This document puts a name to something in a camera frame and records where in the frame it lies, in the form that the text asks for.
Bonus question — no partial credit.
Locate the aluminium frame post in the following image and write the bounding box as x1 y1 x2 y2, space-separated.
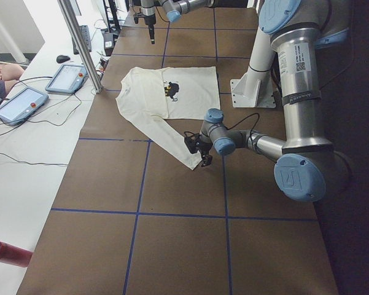
57 0 103 93

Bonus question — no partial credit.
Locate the near teach pendant tablet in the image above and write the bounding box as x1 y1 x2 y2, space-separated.
0 87 49 126

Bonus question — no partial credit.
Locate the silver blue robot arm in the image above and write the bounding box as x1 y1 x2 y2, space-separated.
133 0 260 44
185 1 352 202

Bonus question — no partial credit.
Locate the black computer mouse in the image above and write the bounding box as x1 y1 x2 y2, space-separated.
56 55 71 64

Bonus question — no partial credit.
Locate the black keyboard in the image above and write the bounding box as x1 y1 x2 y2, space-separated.
72 25 92 55

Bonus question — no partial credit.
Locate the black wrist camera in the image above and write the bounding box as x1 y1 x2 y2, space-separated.
184 131 200 154
133 12 144 25

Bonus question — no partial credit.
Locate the teach pendant tablet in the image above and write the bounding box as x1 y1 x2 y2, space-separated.
0 87 49 126
45 64 88 94

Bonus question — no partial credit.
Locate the red cylinder bottle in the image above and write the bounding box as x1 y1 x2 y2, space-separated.
0 241 33 267

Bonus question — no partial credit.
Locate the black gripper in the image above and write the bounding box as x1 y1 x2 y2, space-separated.
144 14 155 44
196 141 213 167

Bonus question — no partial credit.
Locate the far teach pendant tablet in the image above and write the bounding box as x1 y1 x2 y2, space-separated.
45 64 88 94

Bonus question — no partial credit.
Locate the cream long sleeve shirt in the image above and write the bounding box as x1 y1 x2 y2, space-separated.
116 66 220 170

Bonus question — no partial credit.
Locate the white mounting pillar with base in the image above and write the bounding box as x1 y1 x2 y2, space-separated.
230 28 276 108

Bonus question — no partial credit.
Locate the person hand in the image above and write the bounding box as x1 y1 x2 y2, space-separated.
0 64 25 81

